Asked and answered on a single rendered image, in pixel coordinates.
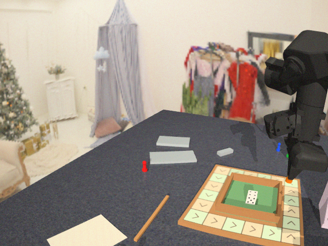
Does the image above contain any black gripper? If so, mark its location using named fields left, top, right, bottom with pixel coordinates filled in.
left=284, top=100, right=328, bottom=180

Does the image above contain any orange wooden stick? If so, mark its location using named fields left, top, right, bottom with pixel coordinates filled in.
left=134, top=195, right=169, bottom=242

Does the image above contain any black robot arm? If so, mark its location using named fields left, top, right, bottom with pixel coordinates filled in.
left=263, top=30, right=328, bottom=139

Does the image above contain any wooden game board with arrow squares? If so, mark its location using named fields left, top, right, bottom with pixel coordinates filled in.
left=183, top=166, right=301, bottom=246

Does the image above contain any white die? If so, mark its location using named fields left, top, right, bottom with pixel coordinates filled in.
left=246, top=190, right=258, bottom=205

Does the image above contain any red game pawn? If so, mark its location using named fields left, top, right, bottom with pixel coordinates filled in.
left=142, top=160, right=148, bottom=172

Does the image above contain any orange pawn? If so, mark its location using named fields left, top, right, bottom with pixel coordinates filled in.
left=285, top=177, right=293, bottom=183

